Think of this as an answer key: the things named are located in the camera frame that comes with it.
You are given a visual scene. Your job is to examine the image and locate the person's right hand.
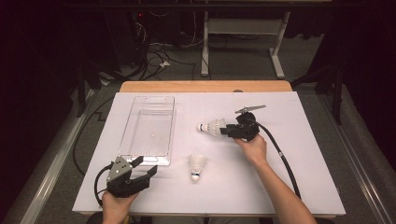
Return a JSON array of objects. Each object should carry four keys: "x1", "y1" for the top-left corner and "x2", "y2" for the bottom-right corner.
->
[{"x1": 233, "y1": 133, "x2": 269, "y2": 169}]

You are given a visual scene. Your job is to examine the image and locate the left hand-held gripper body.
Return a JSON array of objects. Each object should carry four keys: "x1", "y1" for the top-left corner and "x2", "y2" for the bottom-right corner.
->
[{"x1": 106, "y1": 155, "x2": 150, "y2": 199}]

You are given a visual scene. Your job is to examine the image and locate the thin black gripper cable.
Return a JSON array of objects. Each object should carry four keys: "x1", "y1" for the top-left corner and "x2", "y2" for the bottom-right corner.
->
[{"x1": 93, "y1": 162, "x2": 115, "y2": 208}]

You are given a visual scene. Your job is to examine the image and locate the white plastic shuttlecock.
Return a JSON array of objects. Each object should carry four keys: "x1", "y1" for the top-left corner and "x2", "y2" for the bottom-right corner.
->
[
  {"x1": 188, "y1": 153, "x2": 208, "y2": 182},
  {"x1": 197, "y1": 117, "x2": 227, "y2": 137}
]

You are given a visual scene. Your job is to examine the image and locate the person's left hand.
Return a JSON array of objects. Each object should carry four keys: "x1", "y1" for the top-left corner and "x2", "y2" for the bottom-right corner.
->
[{"x1": 101, "y1": 189, "x2": 140, "y2": 219}]

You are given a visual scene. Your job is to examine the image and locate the aluminium floor rail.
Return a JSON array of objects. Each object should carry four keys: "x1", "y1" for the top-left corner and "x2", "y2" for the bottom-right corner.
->
[
  {"x1": 18, "y1": 90, "x2": 97, "y2": 224},
  {"x1": 314, "y1": 92, "x2": 396, "y2": 224}
]

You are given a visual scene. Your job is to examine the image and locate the wooden table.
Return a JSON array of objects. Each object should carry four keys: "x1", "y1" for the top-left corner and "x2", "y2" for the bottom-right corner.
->
[{"x1": 74, "y1": 79, "x2": 347, "y2": 219}]

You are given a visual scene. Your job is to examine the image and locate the white metal desk frame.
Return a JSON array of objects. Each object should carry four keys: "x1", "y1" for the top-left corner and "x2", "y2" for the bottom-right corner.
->
[{"x1": 200, "y1": 10, "x2": 292, "y2": 80}]

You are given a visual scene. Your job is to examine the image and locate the white table sheet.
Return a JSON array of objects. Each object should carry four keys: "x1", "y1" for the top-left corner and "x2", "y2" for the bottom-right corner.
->
[{"x1": 72, "y1": 91, "x2": 347, "y2": 217}]

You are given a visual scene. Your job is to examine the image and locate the black floor cable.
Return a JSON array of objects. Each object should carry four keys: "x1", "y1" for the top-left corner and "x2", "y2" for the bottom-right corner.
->
[{"x1": 72, "y1": 96, "x2": 116, "y2": 175}]

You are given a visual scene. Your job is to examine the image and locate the thick black gripper cable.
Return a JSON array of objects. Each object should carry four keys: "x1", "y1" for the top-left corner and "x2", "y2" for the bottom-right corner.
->
[{"x1": 246, "y1": 116, "x2": 303, "y2": 200}]

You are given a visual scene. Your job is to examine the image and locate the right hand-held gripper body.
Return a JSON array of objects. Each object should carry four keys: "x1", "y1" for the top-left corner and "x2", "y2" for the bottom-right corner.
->
[{"x1": 234, "y1": 105, "x2": 267, "y2": 143}]

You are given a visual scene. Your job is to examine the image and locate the person's grey trousers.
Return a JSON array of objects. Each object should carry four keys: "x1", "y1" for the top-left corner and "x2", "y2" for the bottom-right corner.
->
[{"x1": 152, "y1": 217, "x2": 261, "y2": 224}]

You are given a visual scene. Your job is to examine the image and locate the bundle of floor cables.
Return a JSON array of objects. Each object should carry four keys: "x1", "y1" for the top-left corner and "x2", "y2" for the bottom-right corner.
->
[{"x1": 134, "y1": 12, "x2": 200, "y2": 82}]

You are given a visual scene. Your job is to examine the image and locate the clear plastic storage box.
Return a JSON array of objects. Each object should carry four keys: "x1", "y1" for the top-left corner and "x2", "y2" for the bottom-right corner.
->
[{"x1": 118, "y1": 95, "x2": 177, "y2": 167}]

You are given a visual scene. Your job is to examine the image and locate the black metal stand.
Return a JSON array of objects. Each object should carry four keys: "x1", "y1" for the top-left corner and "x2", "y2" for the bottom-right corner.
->
[
  {"x1": 74, "y1": 62, "x2": 104, "y2": 118},
  {"x1": 290, "y1": 62, "x2": 344, "y2": 125}
]

